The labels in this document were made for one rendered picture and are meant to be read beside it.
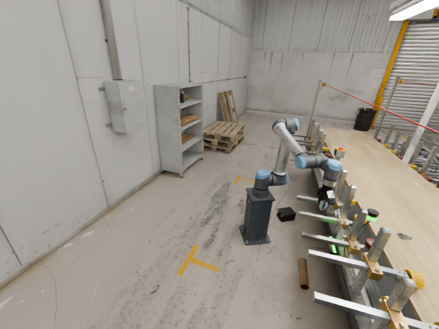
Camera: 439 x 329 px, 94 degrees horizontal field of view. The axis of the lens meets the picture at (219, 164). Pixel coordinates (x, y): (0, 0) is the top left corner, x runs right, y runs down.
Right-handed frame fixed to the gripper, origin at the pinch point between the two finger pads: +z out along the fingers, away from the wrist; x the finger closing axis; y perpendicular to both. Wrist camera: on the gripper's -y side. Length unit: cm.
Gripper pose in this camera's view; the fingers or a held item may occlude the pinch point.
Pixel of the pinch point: (322, 209)
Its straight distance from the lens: 168.7
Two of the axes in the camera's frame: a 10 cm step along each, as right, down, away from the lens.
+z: -0.4, 9.0, 4.3
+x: -10.0, -0.7, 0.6
